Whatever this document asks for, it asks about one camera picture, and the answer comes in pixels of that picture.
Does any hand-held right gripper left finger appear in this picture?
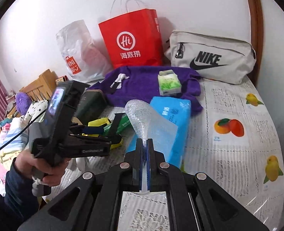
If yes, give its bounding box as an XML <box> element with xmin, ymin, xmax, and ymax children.
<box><xmin>18</xmin><ymin>138</ymin><xmax>147</xmax><ymax>231</ymax></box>

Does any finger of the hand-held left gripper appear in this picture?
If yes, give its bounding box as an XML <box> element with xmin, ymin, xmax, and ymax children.
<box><xmin>71</xmin><ymin>122</ymin><xmax>106</xmax><ymax>136</ymax></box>
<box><xmin>68</xmin><ymin>135</ymin><xmax>122</xmax><ymax>150</ymax></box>

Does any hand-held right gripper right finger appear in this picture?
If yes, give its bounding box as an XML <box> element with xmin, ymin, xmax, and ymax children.
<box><xmin>147</xmin><ymin>138</ymin><xmax>270</xmax><ymax>231</ymax></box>

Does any yellow soft pouch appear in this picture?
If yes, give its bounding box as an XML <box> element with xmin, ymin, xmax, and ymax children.
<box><xmin>88</xmin><ymin>117</ymin><xmax>123</xmax><ymax>150</ymax></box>

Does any black strap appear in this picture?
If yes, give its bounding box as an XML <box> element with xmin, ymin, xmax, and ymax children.
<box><xmin>109</xmin><ymin>112</ymin><xmax>123</xmax><ymax>138</ymax></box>

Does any green snack packet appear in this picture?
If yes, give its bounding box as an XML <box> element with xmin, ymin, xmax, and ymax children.
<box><xmin>103</xmin><ymin>114</ymin><xmax>133</xmax><ymax>136</ymax></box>

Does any clear bubble wrap sheet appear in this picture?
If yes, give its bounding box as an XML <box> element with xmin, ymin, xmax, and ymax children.
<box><xmin>124</xmin><ymin>99</ymin><xmax>179</xmax><ymax>195</ymax></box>

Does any purple cloth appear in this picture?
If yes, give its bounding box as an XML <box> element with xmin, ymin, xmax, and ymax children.
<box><xmin>88</xmin><ymin>65</ymin><xmax>204</xmax><ymax>113</ymax></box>

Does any green tissue packet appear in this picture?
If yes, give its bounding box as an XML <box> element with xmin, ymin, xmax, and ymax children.
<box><xmin>158</xmin><ymin>70</ymin><xmax>182</xmax><ymax>97</ymax></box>

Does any person's left forearm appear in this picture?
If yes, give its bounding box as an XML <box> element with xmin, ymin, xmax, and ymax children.
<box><xmin>0</xmin><ymin>165</ymin><xmax>40</xmax><ymax>231</ymax></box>

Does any person's left hand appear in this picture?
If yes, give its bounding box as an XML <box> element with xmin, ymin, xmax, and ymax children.
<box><xmin>13</xmin><ymin>149</ymin><xmax>69</xmax><ymax>187</ymax></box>

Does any floral pillow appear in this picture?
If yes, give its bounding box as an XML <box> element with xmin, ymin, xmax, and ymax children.
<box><xmin>24</xmin><ymin>100</ymin><xmax>48</xmax><ymax>126</ymax></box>

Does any dark green tin box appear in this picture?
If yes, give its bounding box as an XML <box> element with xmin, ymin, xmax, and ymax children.
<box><xmin>73</xmin><ymin>89</ymin><xmax>108</xmax><ymax>121</ymax></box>

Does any wooden headboard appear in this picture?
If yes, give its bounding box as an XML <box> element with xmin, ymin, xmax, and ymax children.
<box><xmin>20</xmin><ymin>69</ymin><xmax>58</xmax><ymax>101</ymax></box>

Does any purple plush toy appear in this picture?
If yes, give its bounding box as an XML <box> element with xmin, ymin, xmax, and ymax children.
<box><xmin>15</xmin><ymin>93</ymin><xmax>34</xmax><ymax>112</ymax></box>

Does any blue tissue pack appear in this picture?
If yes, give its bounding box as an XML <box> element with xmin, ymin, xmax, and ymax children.
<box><xmin>126</xmin><ymin>96</ymin><xmax>192</xmax><ymax>167</ymax></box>

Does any white plastic bag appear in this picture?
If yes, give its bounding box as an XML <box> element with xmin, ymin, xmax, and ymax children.
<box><xmin>56</xmin><ymin>20</ymin><xmax>113</xmax><ymax>84</ymax></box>

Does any fruit print tablecloth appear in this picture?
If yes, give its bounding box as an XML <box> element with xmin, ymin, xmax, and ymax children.
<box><xmin>42</xmin><ymin>77</ymin><xmax>284</xmax><ymax>231</ymax></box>

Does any red paper bag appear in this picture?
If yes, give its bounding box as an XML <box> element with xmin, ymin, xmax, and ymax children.
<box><xmin>98</xmin><ymin>0</ymin><xmax>163</xmax><ymax>69</ymax></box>

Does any grey waist bag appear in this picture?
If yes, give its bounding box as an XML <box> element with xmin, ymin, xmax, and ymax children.
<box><xmin>165</xmin><ymin>30</ymin><xmax>257</xmax><ymax>85</ymax></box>

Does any black cable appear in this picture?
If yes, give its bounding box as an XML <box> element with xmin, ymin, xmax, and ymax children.
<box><xmin>0</xmin><ymin>109</ymin><xmax>48</xmax><ymax>157</ymax></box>

